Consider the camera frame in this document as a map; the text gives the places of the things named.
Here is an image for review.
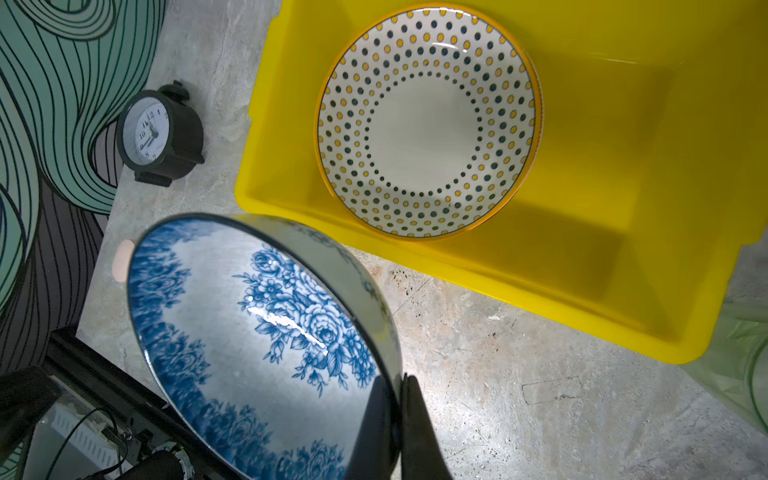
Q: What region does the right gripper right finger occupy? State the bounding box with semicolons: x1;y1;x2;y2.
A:
401;374;453;480

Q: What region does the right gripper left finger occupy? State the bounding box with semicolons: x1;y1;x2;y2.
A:
344;375;400;480

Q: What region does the blue floral bowl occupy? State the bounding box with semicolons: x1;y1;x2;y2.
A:
127;214;403;479

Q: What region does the yellow rimmed dotted plate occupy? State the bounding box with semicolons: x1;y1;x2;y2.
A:
316;6;543;240

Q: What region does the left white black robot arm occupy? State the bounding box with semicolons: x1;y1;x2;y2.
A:
1;367;196;479

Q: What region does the yellow plastic bin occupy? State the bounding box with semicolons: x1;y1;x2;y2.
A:
234;1;767;364

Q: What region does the green transparent cup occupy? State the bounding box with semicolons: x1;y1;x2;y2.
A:
682;302;767;434

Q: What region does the round pressure gauge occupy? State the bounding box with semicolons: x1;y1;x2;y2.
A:
116;80;205;187

